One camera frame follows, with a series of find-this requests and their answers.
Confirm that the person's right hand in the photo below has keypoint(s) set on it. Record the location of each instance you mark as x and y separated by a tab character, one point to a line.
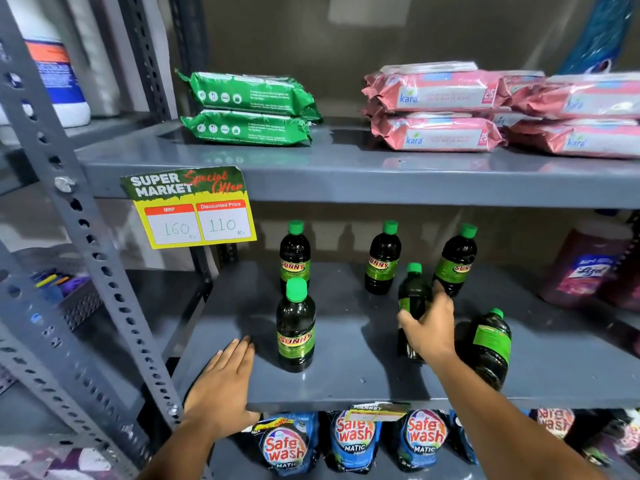
432	334

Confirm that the person's left hand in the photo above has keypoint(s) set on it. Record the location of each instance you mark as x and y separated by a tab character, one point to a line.
222	389

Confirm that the dark green bottle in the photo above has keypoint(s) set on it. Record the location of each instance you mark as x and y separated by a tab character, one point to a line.
296	339
487	354
414	292

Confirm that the grey metal shelf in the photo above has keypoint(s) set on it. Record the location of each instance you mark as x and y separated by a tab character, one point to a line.
340	344

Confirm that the row of green bottles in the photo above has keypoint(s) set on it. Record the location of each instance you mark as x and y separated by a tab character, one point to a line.
295	254

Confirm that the person's left forearm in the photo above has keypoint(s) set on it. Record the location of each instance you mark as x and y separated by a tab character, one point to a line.
185	459

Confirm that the person's right forearm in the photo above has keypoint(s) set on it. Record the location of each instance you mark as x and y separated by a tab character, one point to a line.
500	429

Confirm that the tall blue cleaner bottle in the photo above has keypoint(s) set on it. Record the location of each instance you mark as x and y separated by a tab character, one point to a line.
600	34

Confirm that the row of detergent refill pouches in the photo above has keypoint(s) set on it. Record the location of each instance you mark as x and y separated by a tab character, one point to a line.
285	444

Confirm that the grey slotted metal rack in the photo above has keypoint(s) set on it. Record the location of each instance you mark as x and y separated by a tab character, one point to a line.
160	294

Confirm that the grey plastic basket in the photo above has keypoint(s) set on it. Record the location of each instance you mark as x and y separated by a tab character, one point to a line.
85	304

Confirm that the bunch of colourful small items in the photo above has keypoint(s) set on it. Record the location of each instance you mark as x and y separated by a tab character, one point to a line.
75	284

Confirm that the pile of purple white packets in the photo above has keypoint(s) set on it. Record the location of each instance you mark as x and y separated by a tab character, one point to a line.
30	457

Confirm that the yellow green price sign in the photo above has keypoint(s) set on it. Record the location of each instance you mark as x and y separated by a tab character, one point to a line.
165	192

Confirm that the stack of pink wipe packets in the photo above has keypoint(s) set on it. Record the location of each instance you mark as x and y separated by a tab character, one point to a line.
435	92

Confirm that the green wipes packet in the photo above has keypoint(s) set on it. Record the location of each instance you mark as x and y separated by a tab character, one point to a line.
245	128
250	94

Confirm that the white jug blue orange label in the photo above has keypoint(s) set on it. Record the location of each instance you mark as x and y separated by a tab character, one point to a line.
55	74

